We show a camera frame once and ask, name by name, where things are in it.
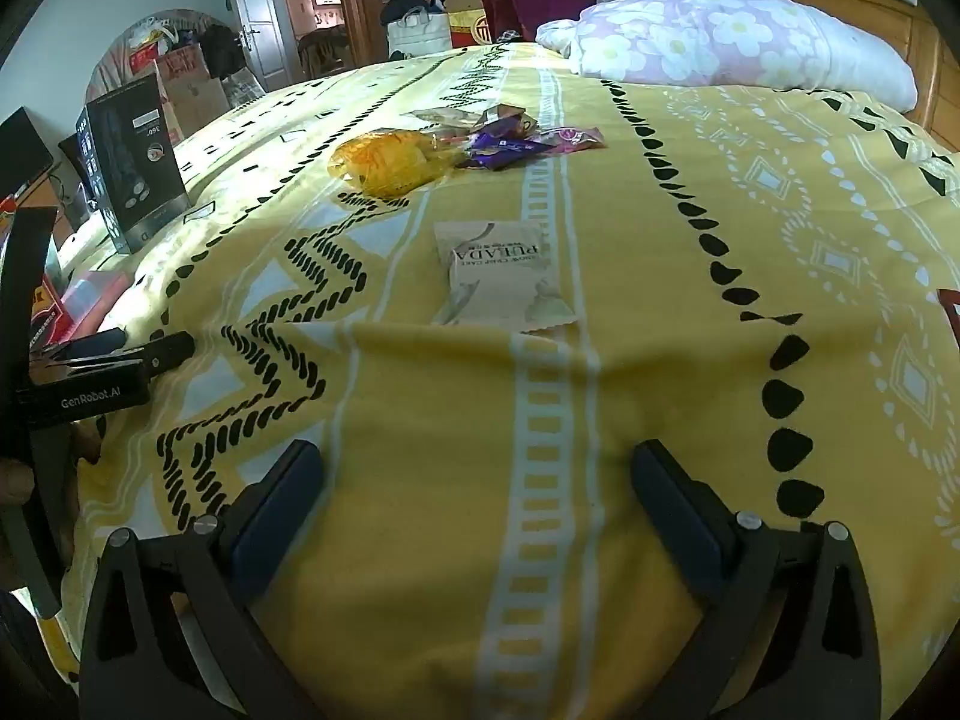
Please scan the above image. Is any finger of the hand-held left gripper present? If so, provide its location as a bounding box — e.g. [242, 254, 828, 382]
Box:
[71, 331, 197, 380]
[36, 328, 127, 362]

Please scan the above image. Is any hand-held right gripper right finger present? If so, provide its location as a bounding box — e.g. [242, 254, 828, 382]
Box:
[632, 440, 882, 720]

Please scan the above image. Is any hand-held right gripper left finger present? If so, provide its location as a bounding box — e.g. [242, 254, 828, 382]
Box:
[79, 439, 327, 720]

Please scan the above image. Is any person's left hand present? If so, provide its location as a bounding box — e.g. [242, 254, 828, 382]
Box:
[0, 463, 35, 515]

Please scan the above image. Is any red gold gift box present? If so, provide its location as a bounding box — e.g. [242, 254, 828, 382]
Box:
[30, 274, 76, 350]

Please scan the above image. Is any black product box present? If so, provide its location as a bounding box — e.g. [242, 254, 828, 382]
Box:
[75, 73, 192, 254]

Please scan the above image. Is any yellow patterned bedsheet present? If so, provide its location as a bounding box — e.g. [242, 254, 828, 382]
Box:
[56, 41, 960, 720]

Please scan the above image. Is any black flat panel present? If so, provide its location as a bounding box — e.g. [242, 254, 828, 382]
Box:
[0, 109, 55, 200]

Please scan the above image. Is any cardboard box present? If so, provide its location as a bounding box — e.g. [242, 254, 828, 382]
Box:
[154, 45, 230, 143]

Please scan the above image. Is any round pink board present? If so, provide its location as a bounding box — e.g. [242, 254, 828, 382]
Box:
[86, 7, 233, 106]

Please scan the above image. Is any yellow snack packet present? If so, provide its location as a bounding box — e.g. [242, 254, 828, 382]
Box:
[330, 130, 470, 201]

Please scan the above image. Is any beige snack packet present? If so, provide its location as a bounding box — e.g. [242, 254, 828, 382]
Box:
[433, 221, 580, 332]

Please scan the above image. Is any black bag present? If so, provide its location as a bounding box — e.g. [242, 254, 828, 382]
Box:
[202, 24, 245, 77]

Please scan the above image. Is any small red snack packet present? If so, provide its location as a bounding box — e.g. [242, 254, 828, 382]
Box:
[937, 289, 960, 350]

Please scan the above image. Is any dark wooden chair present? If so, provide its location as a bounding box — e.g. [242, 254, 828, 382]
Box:
[298, 26, 350, 80]

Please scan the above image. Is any wooden door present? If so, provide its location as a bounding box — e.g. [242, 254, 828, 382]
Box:
[221, 0, 295, 91]

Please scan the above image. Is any clear wrapper packet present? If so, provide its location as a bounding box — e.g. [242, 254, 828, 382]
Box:
[401, 106, 496, 137]

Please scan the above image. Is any purple snack packet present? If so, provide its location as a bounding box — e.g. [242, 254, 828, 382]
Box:
[457, 131, 542, 170]

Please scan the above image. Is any pink snack packet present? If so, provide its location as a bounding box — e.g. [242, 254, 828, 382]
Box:
[536, 127, 607, 158]

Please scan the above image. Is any white tote bag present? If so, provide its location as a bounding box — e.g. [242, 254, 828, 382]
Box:
[386, 7, 452, 61]

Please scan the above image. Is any dark brown snack packet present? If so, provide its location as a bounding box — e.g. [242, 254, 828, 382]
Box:
[487, 105, 537, 137]

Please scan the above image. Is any red gold carton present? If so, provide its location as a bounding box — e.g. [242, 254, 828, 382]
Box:
[448, 9, 496, 52]

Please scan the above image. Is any wooden headboard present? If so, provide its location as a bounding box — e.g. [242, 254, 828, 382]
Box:
[780, 0, 960, 155]

